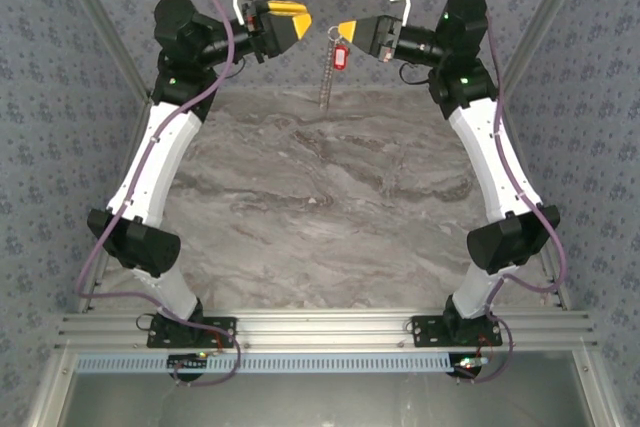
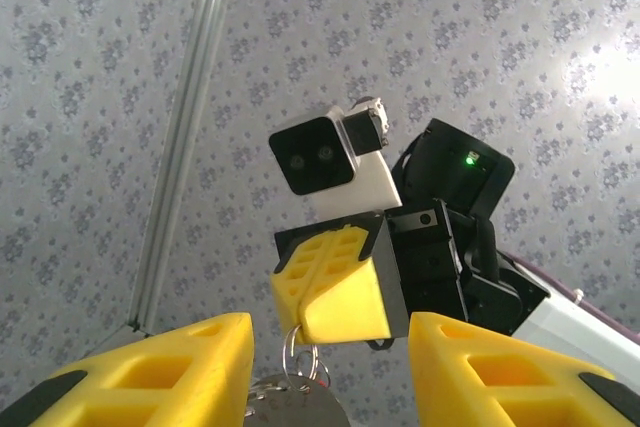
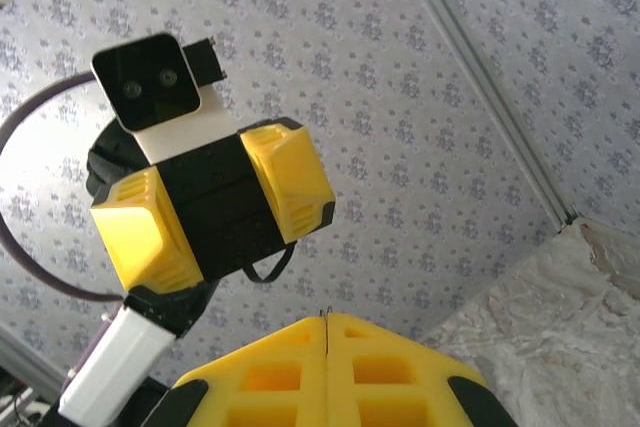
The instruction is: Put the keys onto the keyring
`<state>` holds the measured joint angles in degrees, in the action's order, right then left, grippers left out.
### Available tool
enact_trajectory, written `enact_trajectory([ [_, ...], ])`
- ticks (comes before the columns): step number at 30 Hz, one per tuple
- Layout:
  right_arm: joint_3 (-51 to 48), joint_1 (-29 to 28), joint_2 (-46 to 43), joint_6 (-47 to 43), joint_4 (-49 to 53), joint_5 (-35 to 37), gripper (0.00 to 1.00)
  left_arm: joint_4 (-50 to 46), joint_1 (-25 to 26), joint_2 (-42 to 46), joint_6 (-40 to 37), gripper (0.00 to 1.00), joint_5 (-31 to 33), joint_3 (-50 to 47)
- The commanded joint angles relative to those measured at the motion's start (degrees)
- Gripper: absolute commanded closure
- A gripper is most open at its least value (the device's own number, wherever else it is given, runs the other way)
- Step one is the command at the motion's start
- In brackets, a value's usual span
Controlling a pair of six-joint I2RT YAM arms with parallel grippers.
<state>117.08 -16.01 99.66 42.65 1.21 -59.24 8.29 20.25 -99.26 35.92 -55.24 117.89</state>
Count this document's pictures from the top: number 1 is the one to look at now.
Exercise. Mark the red plastic key tag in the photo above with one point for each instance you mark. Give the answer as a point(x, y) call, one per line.
point(340, 57)

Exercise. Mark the silver keyring with studded fob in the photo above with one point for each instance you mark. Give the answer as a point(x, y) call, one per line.
point(327, 77)

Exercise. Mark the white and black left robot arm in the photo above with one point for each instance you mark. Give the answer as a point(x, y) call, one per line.
point(145, 162)

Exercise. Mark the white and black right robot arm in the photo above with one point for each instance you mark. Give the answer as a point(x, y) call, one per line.
point(495, 167)

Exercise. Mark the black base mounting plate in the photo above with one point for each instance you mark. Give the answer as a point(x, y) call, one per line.
point(425, 332)
point(222, 329)

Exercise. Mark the small circuit board with LED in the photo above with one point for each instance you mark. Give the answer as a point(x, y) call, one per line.
point(470, 362)
point(187, 361)

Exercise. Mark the grey metal lower panel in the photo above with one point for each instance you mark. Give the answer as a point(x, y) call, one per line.
point(325, 402)

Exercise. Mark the aluminium front rail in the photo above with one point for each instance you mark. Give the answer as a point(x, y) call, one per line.
point(325, 329)

